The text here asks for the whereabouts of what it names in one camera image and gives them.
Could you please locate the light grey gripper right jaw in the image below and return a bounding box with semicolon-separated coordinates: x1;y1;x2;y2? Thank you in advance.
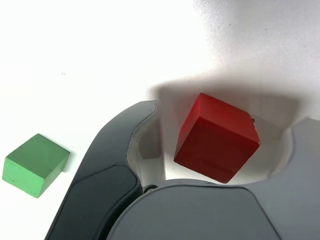
107;116;320;240

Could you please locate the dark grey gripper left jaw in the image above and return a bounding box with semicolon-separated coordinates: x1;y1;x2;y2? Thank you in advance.
44;99;166;240

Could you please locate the red cube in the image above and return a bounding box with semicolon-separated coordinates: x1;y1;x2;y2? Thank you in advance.
173;92;261;185

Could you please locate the green cube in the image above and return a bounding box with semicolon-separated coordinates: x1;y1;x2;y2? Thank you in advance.
1;133;71;200

